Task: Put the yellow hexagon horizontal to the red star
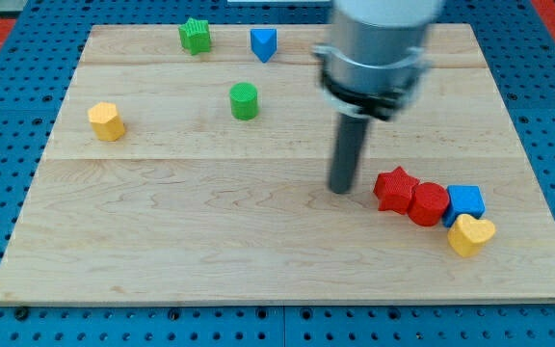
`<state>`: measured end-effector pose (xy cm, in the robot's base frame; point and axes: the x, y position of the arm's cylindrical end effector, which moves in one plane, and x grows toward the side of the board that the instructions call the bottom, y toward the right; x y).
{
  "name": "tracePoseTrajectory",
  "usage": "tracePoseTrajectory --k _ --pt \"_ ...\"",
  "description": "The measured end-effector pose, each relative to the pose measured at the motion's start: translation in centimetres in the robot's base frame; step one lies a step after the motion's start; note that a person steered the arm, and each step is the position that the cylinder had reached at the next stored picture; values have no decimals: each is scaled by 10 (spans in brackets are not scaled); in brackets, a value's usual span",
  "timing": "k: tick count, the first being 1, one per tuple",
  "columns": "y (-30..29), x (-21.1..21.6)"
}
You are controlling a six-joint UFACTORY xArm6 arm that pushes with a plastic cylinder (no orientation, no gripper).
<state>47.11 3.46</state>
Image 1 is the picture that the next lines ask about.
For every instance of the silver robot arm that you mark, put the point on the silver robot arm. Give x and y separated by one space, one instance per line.
373 57

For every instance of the red star block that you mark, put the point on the red star block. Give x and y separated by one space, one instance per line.
394 190

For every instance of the green star block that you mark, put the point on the green star block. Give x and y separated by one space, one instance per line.
195 36

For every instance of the yellow hexagon block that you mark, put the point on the yellow hexagon block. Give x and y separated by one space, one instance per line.
106 122

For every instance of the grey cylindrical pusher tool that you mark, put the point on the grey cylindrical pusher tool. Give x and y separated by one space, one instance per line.
350 136

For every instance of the green cylinder block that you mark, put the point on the green cylinder block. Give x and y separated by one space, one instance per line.
243 98

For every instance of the wooden board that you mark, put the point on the wooden board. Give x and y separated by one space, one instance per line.
192 207

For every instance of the blue triangle block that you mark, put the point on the blue triangle block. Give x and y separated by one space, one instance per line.
264 43

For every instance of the red cylinder block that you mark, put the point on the red cylinder block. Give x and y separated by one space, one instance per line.
428 204

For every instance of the blue cube block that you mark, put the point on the blue cube block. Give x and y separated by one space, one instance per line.
463 199

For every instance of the yellow heart block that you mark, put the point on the yellow heart block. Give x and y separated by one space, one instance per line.
468 235

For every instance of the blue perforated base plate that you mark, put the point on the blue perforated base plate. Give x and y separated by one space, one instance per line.
36 64

